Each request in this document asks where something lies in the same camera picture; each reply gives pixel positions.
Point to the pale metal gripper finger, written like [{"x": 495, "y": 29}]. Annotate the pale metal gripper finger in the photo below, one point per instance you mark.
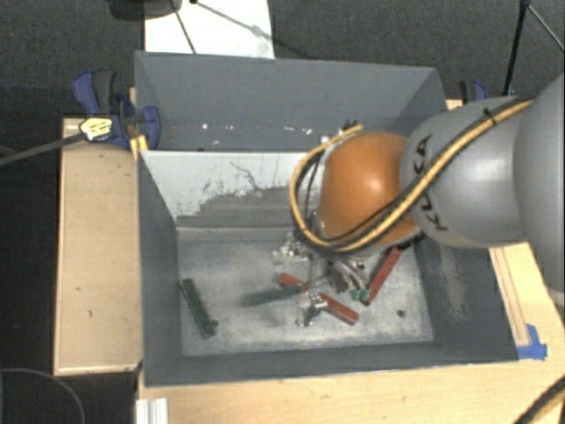
[{"x": 309, "y": 311}]

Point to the red-brown flat block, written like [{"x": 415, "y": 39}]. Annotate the red-brown flat block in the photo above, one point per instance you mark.
[
  {"x": 383, "y": 273},
  {"x": 341, "y": 309}
]

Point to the dark green flat block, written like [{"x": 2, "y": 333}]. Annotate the dark green flat block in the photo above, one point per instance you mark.
[
  {"x": 198, "y": 309},
  {"x": 269, "y": 297}
]

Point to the grey metal bin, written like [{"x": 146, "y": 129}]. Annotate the grey metal bin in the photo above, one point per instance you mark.
[{"x": 247, "y": 100}]

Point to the pale wood flat board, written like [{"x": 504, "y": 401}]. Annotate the pale wood flat board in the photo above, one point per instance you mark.
[{"x": 97, "y": 245}]

